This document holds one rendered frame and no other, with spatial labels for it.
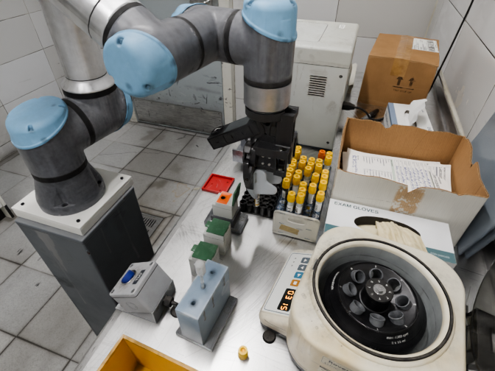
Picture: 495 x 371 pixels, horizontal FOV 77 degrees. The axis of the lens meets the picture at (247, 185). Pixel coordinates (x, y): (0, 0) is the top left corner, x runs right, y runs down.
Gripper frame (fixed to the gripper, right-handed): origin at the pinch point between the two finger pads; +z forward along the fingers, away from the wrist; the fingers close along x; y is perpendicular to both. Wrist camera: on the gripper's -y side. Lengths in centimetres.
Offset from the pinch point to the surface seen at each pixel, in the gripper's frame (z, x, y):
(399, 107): 5, 63, 31
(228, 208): 4.5, -2.0, -4.8
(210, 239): 6.9, -9.4, -6.0
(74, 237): 11.5, -16.0, -37.2
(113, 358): 2.6, -36.1, -7.7
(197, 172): 99, 112, -81
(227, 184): 11.1, 12.5, -11.6
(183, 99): 69, 161, -116
